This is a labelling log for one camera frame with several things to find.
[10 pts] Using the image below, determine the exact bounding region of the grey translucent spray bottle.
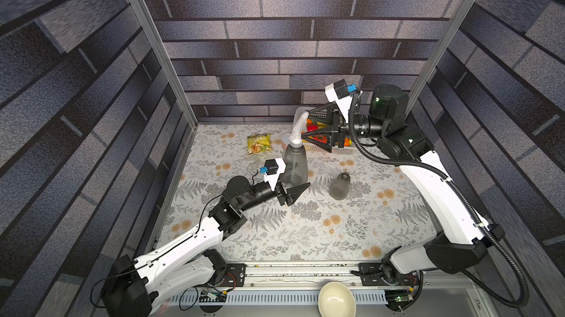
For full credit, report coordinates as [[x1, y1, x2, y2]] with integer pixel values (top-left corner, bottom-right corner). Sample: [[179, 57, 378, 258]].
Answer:
[[328, 172, 350, 201], [280, 145, 308, 187]]

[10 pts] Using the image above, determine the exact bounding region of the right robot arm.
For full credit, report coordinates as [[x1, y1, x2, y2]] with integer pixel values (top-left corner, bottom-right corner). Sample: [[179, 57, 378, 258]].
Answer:
[[293, 80, 512, 274]]

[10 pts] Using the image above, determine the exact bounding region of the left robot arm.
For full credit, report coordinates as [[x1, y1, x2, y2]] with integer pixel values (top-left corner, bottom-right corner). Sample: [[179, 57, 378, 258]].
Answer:
[[100, 176, 310, 316]]

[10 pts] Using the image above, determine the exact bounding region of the white plastic basket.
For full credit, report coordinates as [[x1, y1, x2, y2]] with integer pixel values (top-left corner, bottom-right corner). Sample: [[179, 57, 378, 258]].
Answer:
[[292, 106, 366, 155]]

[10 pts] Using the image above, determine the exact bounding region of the tin can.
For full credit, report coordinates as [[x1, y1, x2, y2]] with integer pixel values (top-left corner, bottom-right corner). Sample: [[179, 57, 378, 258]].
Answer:
[[281, 133, 291, 150]]

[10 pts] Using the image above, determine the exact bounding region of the yellow snack bag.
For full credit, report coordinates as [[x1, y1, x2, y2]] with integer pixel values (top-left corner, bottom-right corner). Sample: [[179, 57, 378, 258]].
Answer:
[[247, 133, 272, 155]]

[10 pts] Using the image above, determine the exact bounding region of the cream ceramic bowl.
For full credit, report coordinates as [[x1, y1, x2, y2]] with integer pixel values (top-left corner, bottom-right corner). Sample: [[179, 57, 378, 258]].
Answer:
[[318, 282, 357, 317]]

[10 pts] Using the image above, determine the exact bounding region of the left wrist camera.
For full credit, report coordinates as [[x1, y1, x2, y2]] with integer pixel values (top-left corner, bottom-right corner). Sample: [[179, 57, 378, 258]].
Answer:
[[260, 158, 286, 191]]

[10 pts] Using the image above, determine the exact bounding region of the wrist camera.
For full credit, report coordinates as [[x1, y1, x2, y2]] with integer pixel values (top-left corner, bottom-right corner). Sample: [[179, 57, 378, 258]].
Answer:
[[260, 158, 286, 191], [325, 79, 358, 124]]

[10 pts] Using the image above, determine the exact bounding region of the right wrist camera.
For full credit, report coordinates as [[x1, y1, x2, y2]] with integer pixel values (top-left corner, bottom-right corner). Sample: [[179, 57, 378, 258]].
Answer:
[[325, 79, 358, 124]]

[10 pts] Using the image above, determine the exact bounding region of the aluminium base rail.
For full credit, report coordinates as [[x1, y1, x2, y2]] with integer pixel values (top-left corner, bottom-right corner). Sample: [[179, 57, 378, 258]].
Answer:
[[127, 260, 486, 307]]

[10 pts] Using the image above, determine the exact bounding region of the right aluminium frame post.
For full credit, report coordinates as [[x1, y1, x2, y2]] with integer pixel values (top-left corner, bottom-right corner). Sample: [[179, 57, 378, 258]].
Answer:
[[405, 0, 476, 118]]

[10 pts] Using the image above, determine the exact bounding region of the aluminium frame post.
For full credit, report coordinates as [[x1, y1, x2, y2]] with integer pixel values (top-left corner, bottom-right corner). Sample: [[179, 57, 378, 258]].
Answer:
[[128, 0, 198, 131], [405, 0, 476, 118]]

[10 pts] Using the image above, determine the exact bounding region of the left aluminium frame post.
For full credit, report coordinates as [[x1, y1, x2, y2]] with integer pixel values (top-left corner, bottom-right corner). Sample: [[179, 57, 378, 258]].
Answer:
[[128, 0, 198, 131]]

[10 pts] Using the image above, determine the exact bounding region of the black corrugated cable hose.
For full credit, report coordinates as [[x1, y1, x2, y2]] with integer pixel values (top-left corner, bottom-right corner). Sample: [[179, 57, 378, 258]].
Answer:
[[347, 91, 531, 308]]

